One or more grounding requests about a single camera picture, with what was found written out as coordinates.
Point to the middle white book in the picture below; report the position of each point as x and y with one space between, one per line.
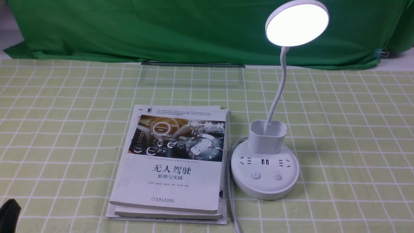
168 215

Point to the binder clip on backdrop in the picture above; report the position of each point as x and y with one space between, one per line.
380 53

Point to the top self-driving textbook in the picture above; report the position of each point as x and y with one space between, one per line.
168 181

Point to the white desk lamp with base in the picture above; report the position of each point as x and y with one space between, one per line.
262 166

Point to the bottom thin white book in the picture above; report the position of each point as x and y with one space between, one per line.
223 207

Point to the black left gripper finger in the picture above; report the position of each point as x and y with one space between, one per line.
9 216

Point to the green checkered tablecloth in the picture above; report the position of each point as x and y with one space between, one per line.
63 124

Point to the clear acrylic sheet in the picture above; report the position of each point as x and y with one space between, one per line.
173 75

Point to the green backdrop cloth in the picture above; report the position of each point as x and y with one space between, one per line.
204 31

